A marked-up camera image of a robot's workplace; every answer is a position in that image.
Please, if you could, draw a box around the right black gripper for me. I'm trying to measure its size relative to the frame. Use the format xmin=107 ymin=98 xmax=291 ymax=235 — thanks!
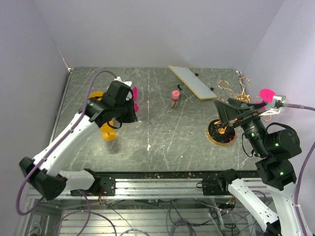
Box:
xmin=215 ymin=96 xmax=269 ymax=156

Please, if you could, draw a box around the pink wine glass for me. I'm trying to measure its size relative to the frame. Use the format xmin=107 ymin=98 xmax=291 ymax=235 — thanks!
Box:
xmin=254 ymin=88 xmax=276 ymax=104
xmin=132 ymin=86 xmax=139 ymax=113

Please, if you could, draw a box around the orange wine glass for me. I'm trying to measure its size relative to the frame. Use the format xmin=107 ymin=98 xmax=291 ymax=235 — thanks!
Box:
xmin=99 ymin=123 xmax=116 ymax=142
xmin=89 ymin=91 xmax=104 ymax=101

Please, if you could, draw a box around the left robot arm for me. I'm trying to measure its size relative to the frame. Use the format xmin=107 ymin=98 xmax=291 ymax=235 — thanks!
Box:
xmin=19 ymin=78 xmax=137 ymax=201

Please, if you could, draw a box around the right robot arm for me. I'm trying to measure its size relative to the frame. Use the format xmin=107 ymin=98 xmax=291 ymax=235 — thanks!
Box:
xmin=202 ymin=95 xmax=313 ymax=236

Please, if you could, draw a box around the gold wine glass rack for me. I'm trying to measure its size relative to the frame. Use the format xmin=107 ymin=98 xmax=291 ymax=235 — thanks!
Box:
xmin=207 ymin=77 xmax=254 ymax=146

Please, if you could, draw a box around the small pink capped bottle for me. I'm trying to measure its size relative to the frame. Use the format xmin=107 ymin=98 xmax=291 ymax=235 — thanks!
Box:
xmin=171 ymin=90 xmax=180 ymax=109

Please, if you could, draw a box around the yellow framed tilted mirror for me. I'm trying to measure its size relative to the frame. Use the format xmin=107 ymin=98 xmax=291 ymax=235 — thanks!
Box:
xmin=168 ymin=65 xmax=218 ymax=100

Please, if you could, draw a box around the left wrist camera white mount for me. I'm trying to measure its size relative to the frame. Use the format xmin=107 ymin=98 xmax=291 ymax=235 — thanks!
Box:
xmin=114 ymin=76 xmax=132 ymax=87

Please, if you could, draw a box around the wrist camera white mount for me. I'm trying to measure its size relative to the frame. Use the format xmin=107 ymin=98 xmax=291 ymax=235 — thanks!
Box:
xmin=259 ymin=95 xmax=286 ymax=116
xmin=114 ymin=76 xmax=132 ymax=87

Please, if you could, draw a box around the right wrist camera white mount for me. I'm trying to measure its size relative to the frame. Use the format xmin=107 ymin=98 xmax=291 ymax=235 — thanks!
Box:
xmin=259 ymin=95 xmax=286 ymax=116

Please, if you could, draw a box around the aluminium rail frame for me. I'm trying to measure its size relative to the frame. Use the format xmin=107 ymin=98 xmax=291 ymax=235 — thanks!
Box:
xmin=27 ymin=172 xmax=276 ymax=200

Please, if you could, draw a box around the floor cable bundle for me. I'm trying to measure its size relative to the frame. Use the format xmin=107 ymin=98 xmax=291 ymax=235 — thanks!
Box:
xmin=56 ymin=196 xmax=271 ymax=236

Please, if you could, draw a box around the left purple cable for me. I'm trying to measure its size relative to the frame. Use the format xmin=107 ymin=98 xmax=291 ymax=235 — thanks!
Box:
xmin=15 ymin=70 xmax=118 ymax=216

